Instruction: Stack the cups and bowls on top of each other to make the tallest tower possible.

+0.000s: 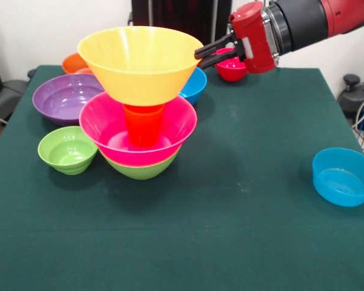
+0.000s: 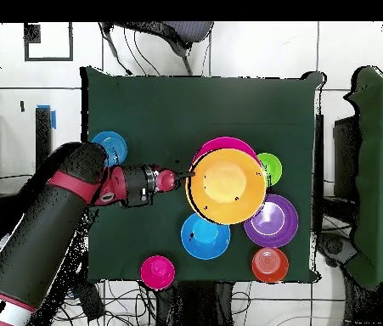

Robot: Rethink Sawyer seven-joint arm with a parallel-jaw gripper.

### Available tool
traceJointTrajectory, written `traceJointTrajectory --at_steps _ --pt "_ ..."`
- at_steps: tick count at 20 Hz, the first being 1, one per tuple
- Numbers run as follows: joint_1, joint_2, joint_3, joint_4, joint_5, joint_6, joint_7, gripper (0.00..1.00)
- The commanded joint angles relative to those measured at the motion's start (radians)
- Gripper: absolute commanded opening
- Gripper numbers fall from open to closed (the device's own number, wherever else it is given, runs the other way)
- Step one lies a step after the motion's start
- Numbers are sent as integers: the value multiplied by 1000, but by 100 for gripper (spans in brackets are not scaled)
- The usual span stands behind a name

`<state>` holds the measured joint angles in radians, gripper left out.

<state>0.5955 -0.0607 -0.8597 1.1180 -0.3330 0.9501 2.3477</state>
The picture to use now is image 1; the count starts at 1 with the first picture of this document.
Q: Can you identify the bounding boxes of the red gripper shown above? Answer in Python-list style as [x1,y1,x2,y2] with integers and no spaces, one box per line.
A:
[194,1,280,75]

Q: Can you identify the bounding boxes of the large orange bowl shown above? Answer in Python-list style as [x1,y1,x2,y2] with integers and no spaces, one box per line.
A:
[77,26,204,107]

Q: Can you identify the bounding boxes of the orange cup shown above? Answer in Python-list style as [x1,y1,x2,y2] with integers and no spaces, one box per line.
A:
[123,102,165,149]

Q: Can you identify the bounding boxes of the large pink bowl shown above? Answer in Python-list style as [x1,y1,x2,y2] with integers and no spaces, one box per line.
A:
[78,92,198,167]

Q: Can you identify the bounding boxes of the medium green bowl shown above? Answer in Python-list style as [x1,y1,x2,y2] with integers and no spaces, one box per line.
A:
[100,148,180,181]

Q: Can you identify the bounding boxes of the small pink-red bowl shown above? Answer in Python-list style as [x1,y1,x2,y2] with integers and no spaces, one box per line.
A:
[215,47,248,82]

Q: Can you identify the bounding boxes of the medium blue bowl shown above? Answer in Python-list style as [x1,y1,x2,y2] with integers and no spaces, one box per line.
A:
[178,67,207,105]

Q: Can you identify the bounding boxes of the black chair base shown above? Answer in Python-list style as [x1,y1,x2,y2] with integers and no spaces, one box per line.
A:
[0,79,28,125]
[337,73,364,132]

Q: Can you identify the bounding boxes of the small orange bowl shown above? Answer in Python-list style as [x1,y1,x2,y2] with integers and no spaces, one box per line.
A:
[62,53,93,75]

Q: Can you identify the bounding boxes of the purple bowl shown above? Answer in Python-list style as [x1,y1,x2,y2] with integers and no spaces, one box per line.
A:
[32,73,106,127]

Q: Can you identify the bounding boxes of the dark green tablecloth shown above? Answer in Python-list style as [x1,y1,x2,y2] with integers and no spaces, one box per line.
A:
[0,65,364,291]

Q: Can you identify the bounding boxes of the small blue bowl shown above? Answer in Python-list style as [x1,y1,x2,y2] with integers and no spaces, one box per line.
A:
[312,147,364,208]

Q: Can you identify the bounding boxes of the small green bowl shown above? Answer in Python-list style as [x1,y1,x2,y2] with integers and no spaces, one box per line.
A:
[37,125,98,176]

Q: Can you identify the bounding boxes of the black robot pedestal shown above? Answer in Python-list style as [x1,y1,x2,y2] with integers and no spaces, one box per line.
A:
[127,0,233,46]

